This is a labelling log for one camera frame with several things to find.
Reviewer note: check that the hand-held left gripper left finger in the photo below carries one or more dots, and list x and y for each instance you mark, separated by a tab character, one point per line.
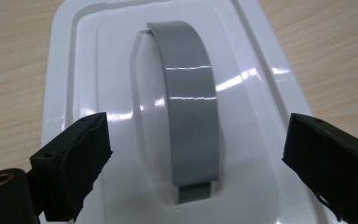
74	165

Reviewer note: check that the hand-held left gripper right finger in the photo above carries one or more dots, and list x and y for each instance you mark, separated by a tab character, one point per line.
335	161

